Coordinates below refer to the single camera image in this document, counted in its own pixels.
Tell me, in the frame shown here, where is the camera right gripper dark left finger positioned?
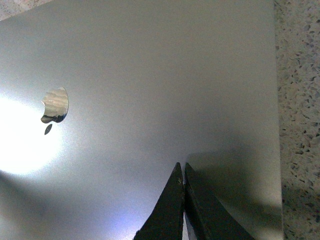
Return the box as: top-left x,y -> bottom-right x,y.
134,162 -> 185,240

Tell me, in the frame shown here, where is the camera right gripper dark right finger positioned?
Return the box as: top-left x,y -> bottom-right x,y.
184,163 -> 253,240

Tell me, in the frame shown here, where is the grey laptop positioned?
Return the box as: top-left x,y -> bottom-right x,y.
0,0 -> 283,240

